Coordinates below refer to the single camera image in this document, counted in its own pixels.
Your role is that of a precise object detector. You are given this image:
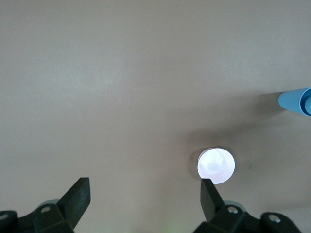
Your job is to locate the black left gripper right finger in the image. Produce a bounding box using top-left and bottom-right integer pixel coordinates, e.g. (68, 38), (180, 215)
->
(191, 178), (302, 233)

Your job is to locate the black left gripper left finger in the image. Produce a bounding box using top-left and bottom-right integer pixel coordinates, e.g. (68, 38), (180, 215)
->
(0, 177), (91, 233)

